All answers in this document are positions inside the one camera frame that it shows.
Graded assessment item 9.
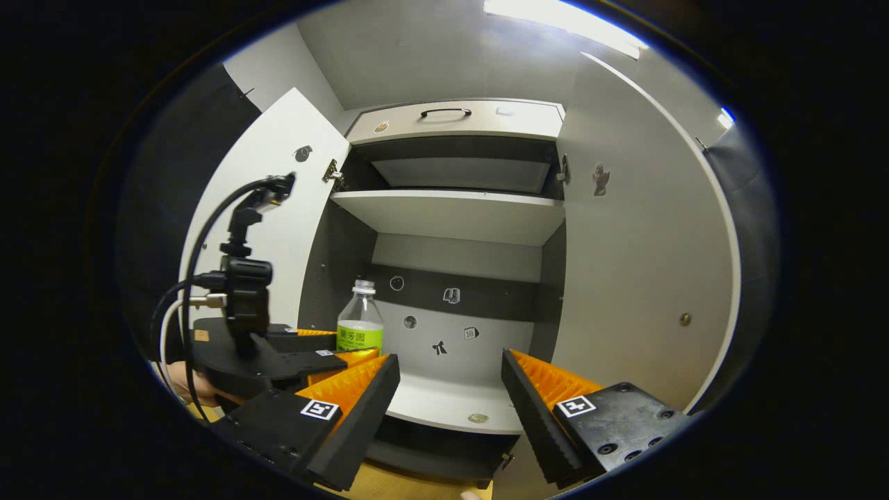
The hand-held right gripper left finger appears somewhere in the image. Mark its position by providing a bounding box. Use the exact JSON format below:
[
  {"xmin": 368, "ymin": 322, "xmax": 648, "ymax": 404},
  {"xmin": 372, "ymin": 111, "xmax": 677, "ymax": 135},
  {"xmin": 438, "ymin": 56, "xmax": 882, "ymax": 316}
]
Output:
[{"xmin": 212, "ymin": 353, "xmax": 402, "ymax": 492}]

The white cabinet door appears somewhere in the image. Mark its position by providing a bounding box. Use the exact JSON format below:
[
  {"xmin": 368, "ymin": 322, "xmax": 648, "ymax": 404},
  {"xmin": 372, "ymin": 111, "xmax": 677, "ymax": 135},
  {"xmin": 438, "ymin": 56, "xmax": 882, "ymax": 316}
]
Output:
[
  {"xmin": 179, "ymin": 87, "xmax": 351, "ymax": 348},
  {"xmin": 549, "ymin": 52, "xmax": 742, "ymax": 417}
]

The beige cabinet drawer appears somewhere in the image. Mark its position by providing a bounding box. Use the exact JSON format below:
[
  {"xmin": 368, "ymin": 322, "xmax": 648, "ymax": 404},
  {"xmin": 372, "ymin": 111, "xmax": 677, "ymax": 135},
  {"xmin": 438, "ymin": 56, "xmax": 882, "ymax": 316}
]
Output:
[{"xmin": 345, "ymin": 99, "xmax": 565, "ymax": 145}]

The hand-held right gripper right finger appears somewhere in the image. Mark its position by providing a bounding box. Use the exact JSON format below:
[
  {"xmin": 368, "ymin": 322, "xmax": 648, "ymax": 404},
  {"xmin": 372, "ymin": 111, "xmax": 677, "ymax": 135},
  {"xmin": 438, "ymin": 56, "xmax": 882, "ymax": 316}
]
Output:
[{"xmin": 500, "ymin": 349, "xmax": 695, "ymax": 488}]

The black backdrop cloth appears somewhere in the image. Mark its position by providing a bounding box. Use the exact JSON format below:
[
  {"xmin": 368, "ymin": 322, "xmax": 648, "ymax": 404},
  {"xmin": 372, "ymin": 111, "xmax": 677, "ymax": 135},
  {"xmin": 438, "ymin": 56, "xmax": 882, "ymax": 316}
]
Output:
[{"xmin": 115, "ymin": 62, "xmax": 782, "ymax": 410}]

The green label clear bottle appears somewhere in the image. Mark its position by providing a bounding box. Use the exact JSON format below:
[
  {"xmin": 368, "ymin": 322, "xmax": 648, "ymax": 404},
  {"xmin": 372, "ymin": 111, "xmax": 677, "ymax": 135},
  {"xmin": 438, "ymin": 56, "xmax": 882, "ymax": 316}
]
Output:
[{"xmin": 336, "ymin": 279, "xmax": 385, "ymax": 355}]

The white cable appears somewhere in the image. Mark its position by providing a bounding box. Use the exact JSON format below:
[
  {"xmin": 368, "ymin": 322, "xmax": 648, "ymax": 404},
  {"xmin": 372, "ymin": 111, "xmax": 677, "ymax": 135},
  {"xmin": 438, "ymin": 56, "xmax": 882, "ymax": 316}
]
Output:
[{"xmin": 158, "ymin": 295, "xmax": 226, "ymax": 390}]

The white cabinet shelf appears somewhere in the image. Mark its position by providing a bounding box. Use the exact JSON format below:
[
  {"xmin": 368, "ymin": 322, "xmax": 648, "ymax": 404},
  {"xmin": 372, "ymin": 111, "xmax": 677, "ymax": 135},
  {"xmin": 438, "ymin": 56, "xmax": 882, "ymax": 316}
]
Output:
[{"xmin": 330, "ymin": 190, "xmax": 567, "ymax": 247}]

